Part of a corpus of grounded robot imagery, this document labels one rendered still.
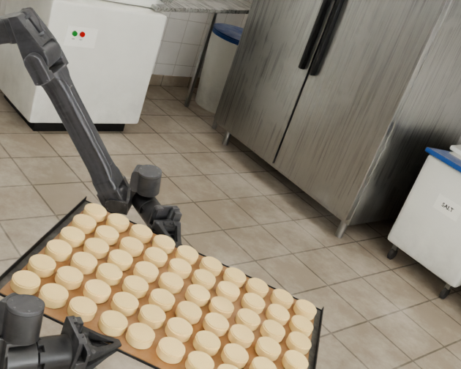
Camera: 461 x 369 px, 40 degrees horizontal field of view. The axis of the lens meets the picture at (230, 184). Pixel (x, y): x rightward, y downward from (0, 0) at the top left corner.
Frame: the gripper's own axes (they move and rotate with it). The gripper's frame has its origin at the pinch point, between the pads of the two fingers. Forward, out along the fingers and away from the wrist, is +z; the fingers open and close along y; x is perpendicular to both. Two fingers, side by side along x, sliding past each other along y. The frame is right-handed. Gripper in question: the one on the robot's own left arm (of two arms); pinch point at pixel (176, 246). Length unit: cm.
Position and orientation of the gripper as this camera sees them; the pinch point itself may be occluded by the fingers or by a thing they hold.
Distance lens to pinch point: 145.4
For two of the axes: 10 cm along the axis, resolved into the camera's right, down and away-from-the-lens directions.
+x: -7.9, -0.2, -6.1
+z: 5.0, 5.4, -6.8
